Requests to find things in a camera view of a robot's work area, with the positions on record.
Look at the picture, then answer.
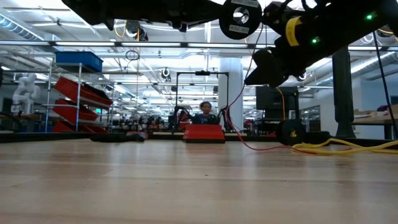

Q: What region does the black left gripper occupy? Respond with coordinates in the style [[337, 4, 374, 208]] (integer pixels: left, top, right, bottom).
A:
[[102, 0, 233, 32]]

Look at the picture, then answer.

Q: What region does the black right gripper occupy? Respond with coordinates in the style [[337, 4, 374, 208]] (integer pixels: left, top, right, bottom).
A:
[[244, 0, 383, 88]]

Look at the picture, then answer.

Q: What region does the black spool for red wire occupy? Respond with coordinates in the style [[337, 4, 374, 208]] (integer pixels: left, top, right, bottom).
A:
[[218, 0, 263, 40]]

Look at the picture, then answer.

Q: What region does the black spool for yellow cord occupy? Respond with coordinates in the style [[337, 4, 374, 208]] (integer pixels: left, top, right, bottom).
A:
[[275, 118, 307, 147]]

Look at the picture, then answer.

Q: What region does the thin red wire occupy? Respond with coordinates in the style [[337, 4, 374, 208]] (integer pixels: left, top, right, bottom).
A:
[[224, 22, 318, 155]]

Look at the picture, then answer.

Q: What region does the yellow cord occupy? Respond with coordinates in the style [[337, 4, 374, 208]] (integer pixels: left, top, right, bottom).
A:
[[291, 138, 398, 156]]

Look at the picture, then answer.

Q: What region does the black monitor on stand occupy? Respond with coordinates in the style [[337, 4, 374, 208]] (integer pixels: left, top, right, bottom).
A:
[[255, 86, 300, 133]]

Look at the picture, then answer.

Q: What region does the white building column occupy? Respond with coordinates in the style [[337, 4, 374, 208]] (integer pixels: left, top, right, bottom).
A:
[[218, 57, 244, 131]]

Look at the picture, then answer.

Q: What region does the yellow tape band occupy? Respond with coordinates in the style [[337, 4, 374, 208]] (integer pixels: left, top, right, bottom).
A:
[[285, 16, 302, 47]]

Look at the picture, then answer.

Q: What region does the long ceiling light strip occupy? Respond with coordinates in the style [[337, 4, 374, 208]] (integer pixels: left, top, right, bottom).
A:
[[55, 41, 274, 50]]

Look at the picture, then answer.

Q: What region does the person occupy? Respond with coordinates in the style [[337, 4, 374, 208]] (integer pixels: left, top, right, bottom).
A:
[[192, 101, 220, 125]]

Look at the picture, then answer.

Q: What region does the black pouch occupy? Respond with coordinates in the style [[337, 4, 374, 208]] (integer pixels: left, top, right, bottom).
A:
[[303, 131, 331, 146]]

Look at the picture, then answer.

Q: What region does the red box with dark lid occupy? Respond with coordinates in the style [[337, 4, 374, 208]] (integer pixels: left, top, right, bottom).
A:
[[182, 124, 226, 144]]

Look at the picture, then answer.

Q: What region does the wooden workbench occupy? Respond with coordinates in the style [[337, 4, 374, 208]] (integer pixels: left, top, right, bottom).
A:
[[353, 105, 398, 140]]

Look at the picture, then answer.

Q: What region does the blue storage bin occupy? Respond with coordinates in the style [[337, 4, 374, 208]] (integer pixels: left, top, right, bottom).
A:
[[55, 51, 104, 73]]

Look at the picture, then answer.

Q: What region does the metal rack with red bins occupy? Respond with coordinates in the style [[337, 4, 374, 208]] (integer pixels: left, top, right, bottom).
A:
[[43, 60, 114, 134]]

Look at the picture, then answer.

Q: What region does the black glove with red cuff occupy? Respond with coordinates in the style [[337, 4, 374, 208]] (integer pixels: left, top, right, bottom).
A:
[[90, 131, 149, 143]]

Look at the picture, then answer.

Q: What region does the yellow hanging cable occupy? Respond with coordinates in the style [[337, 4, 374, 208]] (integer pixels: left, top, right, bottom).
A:
[[275, 86, 286, 121]]

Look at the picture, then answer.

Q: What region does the black gantry frame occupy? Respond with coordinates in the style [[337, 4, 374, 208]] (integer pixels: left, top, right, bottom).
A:
[[175, 70, 230, 125]]

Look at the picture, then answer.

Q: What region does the black ceiling cord reel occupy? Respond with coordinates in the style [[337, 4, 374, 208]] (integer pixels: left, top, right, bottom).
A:
[[125, 20, 149, 42]]

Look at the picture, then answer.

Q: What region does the thin black slanted cable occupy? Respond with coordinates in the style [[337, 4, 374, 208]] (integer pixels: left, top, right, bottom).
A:
[[372, 30, 398, 138]]

